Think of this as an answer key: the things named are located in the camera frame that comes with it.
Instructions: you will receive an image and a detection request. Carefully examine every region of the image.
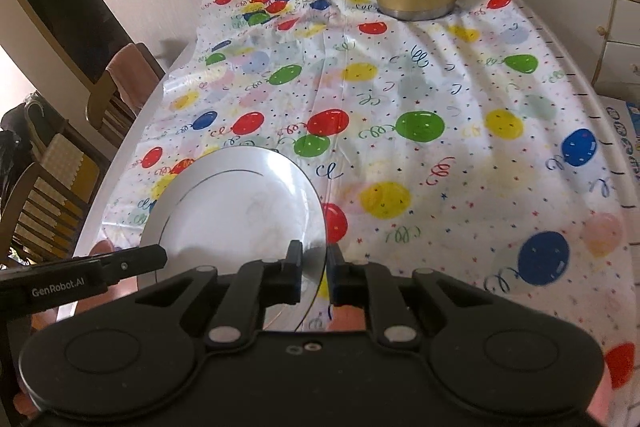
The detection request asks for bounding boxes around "balloon print tablecloth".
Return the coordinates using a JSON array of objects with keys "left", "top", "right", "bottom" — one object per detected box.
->
[{"left": 75, "top": 0, "right": 640, "bottom": 423}]

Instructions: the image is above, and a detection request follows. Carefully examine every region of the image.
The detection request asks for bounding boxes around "black bag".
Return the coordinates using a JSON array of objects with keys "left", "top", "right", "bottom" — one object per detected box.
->
[{"left": 0, "top": 91, "right": 55, "bottom": 168}]

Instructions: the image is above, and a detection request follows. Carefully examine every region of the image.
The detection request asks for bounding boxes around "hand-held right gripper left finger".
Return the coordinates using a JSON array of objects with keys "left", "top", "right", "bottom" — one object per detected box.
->
[{"left": 135, "top": 240, "right": 304, "bottom": 349}]

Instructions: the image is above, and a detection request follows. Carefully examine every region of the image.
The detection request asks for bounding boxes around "pink cloth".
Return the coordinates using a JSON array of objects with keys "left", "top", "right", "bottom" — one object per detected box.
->
[{"left": 106, "top": 43, "right": 163, "bottom": 108}]

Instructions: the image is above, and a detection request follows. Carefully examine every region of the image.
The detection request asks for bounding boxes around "wooden chair with cushion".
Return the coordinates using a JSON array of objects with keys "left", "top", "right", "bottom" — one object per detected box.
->
[{"left": 0, "top": 133, "right": 112, "bottom": 269}]

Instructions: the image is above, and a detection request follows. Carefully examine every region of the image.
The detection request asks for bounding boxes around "person's left hand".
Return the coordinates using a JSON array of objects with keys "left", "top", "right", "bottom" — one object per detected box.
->
[{"left": 30, "top": 279, "right": 151, "bottom": 333}]

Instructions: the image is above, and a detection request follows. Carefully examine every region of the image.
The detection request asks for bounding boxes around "wooden chair with pink cloth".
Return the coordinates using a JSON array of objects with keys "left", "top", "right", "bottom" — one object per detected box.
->
[{"left": 86, "top": 42, "right": 167, "bottom": 131}]

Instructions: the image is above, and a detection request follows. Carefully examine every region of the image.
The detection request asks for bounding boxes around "white round plate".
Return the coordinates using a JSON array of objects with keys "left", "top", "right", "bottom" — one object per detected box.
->
[{"left": 141, "top": 146, "right": 327, "bottom": 332}]

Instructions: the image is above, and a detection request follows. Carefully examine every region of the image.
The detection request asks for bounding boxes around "yellow checkered seat cushion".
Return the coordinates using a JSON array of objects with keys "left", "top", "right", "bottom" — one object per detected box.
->
[{"left": 36, "top": 133, "right": 100, "bottom": 258}]

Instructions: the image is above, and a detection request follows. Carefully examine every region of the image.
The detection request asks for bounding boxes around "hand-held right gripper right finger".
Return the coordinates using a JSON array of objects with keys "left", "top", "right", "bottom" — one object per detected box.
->
[{"left": 326, "top": 245, "right": 499, "bottom": 350}]

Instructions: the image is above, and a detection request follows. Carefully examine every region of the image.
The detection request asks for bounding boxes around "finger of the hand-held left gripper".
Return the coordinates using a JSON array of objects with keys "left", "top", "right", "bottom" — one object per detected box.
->
[{"left": 99, "top": 245, "right": 169, "bottom": 284}]

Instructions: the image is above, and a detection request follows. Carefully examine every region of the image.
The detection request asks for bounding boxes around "white drawer cabinet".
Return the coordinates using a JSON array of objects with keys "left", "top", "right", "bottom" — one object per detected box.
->
[{"left": 519, "top": 0, "right": 640, "bottom": 102}]

